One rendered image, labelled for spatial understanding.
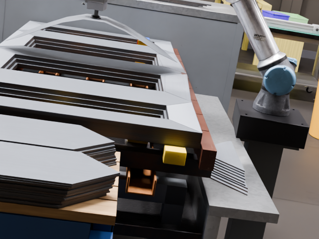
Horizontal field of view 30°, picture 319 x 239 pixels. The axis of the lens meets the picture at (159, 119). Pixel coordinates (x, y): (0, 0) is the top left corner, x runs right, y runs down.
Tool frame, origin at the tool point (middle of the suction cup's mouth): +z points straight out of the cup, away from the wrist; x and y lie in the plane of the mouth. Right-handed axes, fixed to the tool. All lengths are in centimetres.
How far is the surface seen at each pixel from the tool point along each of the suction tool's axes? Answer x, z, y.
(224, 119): 58, 34, -14
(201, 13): 41, -1, -87
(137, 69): 19.3, 15.8, 2.3
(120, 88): 17.9, 15.7, 38.0
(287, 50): 159, 75, -560
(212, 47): 49, 16, -88
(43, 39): -28.0, 16.5, -32.2
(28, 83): -9, 16, 52
